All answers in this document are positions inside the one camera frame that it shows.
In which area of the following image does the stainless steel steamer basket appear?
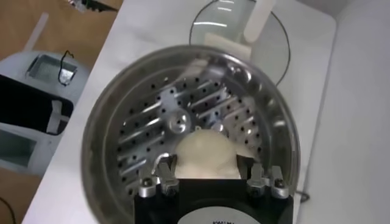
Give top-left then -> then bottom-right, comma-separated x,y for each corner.
80,44 -> 301,224

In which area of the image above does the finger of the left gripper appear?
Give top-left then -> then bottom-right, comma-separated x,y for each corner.
68,0 -> 119,13

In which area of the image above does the glass lid with white handle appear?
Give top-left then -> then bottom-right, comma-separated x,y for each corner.
188,0 -> 292,88

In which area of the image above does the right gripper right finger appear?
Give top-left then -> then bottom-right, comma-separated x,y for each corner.
236,154 -> 290,200

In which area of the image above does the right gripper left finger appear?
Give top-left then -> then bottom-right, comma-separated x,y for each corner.
138,153 -> 180,198

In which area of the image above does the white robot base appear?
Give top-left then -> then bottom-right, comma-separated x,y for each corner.
0,50 -> 91,179

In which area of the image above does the white steamed baozi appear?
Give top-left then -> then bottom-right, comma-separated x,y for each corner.
175,128 -> 243,180

